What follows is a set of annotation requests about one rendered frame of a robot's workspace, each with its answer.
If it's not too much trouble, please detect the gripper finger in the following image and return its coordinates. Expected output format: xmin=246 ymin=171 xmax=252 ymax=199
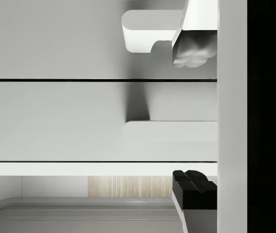
xmin=171 ymin=0 xmax=218 ymax=69
xmin=172 ymin=169 xmax=218 ymax=233

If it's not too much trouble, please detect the white cabinet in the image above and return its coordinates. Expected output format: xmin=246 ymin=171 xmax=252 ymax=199
xmin=0 ymin=0 xmax=218 ymax=177

